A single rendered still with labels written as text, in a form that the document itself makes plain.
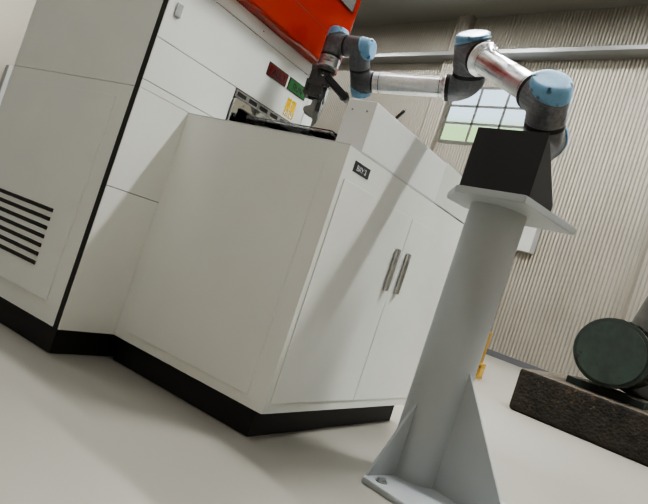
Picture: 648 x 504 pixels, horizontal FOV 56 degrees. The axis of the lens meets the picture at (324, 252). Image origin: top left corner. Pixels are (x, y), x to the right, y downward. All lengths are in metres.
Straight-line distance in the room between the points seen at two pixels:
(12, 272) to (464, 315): 1.38
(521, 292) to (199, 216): 7.30
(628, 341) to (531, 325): 4.78
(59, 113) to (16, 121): 0.23
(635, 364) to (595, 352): 0.22
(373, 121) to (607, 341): 2.64
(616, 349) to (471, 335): 2.35
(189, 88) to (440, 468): 1.35
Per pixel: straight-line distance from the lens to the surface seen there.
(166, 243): 1.92
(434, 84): 2.23
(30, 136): 2.24
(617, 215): 8.61
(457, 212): 2.33
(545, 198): 1.77
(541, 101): 1.83
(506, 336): 8.82
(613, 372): 3.98
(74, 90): 2.12
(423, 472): 1.75
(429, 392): 1.71
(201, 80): 2.04
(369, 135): 1.67
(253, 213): 1.71
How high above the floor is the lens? 0.50
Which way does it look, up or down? 1 degrees up
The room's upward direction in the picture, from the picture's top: 18 degrees clockwise
